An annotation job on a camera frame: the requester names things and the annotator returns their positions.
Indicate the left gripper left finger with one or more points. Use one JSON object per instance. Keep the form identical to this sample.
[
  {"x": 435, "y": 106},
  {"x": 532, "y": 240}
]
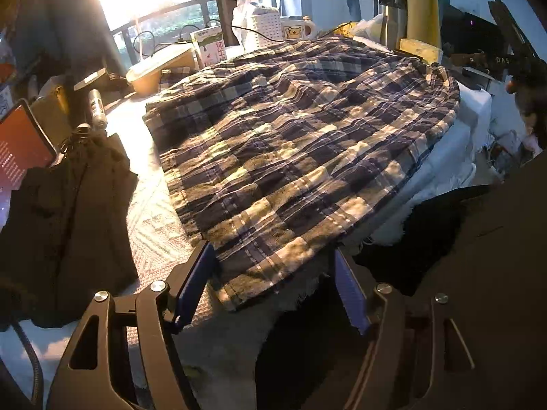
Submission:
[{"x": 95, "y": 372}]

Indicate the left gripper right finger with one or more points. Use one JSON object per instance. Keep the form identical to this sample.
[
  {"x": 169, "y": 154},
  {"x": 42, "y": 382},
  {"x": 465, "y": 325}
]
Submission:
[{"x": 409, "y": 353}]

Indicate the plaid pajama pants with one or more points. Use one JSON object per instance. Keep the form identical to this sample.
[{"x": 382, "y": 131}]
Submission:
[{"x": 272, "y": 155}]

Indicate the black folded garment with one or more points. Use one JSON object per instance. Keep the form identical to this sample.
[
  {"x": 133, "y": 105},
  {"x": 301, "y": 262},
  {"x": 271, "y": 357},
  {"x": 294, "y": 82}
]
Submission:
[{"x": 66, "y": 236}]

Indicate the tablet with red screen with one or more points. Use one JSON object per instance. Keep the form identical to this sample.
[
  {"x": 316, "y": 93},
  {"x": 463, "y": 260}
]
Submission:
[{"x": 23, "y": 145}]

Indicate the silver spray can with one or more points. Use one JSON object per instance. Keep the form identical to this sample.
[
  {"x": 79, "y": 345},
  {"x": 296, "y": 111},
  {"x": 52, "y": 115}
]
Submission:
[{"x": 98, "y": 113}]

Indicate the yellow box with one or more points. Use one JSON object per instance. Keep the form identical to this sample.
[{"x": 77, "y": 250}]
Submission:
[{"x": 429, "y": 53}]

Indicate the yellow lidded food container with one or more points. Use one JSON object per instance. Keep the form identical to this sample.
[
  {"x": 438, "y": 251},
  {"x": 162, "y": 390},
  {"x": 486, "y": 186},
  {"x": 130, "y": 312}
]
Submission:
[{"x": 144, "y": 76}]

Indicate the yellow packet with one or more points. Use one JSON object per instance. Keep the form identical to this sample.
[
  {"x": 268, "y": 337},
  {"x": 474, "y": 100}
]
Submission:
[{"x": 346, "y": 29}]

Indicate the steel thermos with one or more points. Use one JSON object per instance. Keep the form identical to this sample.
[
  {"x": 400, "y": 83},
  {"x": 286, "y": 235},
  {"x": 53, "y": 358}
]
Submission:
[{"x": 393, "y": 27}]

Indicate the white bear mug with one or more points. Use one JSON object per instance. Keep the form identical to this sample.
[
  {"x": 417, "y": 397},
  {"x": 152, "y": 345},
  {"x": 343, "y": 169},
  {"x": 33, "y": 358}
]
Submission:
[{"x": 295, "y": 28}]

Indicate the dark blue curtain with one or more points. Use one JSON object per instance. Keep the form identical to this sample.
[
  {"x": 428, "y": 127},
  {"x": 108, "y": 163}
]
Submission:
[{"x": 73, "y": 33}]

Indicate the white green milk carton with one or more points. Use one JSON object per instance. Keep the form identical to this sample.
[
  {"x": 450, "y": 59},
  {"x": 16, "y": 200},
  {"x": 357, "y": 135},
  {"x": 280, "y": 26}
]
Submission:
[{"x": 209, "y": 46}]

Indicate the white perforated basket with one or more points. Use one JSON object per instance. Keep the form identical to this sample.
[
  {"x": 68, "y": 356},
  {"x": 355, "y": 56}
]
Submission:
[{"x": 262, "y": 30}]

